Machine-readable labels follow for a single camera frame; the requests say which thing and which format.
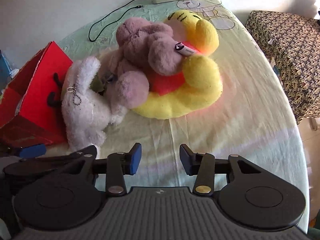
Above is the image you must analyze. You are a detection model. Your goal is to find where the yellow plush tiger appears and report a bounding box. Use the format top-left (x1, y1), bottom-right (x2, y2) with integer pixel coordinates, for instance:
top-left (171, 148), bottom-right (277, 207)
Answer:
top-left (131, 9), bottom-right (223, 119)

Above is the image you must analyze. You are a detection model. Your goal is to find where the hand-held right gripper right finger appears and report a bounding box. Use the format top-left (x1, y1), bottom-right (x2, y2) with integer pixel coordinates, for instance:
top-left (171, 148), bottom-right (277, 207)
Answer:
top-left (179, 144), bottom-right (275, 197)

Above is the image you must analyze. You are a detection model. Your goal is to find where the blue plastic packet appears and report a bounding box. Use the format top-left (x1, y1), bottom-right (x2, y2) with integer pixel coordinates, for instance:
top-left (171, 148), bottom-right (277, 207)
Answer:
top-left (0, 50), bottom-right (15, 80)

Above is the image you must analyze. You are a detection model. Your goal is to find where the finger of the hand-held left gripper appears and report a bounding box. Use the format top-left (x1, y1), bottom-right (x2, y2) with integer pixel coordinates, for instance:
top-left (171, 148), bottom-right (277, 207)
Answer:
top-left (0, 144), bottom-right (47, 158)
top-left (2, 152), bottom-right (87, 179)

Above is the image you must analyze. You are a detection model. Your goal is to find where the white plush rabbit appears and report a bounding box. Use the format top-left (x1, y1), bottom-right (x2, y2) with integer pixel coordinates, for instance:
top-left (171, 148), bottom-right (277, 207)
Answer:
top-left (61, 56), bottom-right (128, 155)

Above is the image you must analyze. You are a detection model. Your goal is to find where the red cardboard box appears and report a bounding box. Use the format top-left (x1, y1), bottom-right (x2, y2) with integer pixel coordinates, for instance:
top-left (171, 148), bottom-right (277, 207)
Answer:
top-left (0, 41), bottom-right (74, 147)

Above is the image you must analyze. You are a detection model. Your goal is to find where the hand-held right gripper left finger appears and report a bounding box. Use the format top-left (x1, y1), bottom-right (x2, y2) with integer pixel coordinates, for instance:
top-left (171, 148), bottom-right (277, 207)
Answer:
top-left (62, 142), bottom-right (142, 197)

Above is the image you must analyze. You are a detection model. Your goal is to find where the floral covered stool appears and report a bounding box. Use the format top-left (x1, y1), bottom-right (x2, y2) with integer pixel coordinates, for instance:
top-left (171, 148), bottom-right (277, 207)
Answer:
top-left (245, 10), bottom-right (320, 125)

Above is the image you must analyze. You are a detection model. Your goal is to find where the black charging cable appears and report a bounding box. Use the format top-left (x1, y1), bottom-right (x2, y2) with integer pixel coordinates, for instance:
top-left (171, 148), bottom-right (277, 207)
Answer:
top-left (88, 0), bottom-right (144, 42)

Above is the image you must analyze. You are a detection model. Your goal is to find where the mauve plush bear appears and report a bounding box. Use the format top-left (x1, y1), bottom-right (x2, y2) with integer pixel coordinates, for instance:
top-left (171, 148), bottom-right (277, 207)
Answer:
top-left (99, 17), bottom-right (200, 110)

